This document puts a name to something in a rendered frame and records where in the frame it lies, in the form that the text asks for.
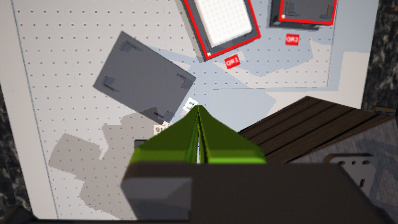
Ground white microplate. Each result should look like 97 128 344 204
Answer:
194 0 252 48

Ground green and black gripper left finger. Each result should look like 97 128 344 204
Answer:
128 105 198 165

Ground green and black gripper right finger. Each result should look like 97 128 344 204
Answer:
198 105 267 163

